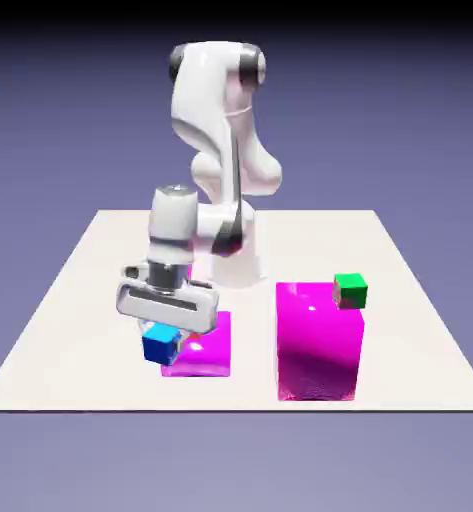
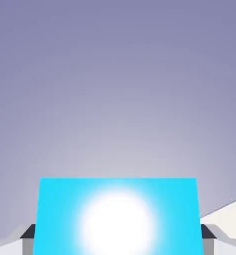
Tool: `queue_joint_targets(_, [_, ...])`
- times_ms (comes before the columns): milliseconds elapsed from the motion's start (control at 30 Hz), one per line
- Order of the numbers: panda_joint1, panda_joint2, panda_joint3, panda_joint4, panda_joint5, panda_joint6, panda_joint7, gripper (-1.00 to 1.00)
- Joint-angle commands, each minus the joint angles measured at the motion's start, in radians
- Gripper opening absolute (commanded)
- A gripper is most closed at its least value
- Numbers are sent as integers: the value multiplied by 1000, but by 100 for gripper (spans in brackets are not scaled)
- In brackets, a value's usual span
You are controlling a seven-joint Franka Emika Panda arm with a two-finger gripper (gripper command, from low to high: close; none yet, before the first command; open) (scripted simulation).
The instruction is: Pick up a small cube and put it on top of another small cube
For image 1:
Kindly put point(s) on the small green cube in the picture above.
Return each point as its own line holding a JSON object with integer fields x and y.
{"x": 352, "y": 290}

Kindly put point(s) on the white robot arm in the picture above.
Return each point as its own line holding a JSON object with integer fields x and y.
{"x": 204, "y": 120}

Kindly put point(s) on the small blue cube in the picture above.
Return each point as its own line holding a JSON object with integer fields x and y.
{"x": 160, "y": 348}

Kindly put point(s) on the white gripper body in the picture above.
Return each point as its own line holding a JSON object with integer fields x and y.
{"x": 168, "y": 310}

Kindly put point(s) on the large magenta box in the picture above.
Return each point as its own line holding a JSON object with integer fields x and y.
{"x": 208, "y": 352}
{"x": 318, "y": 344}

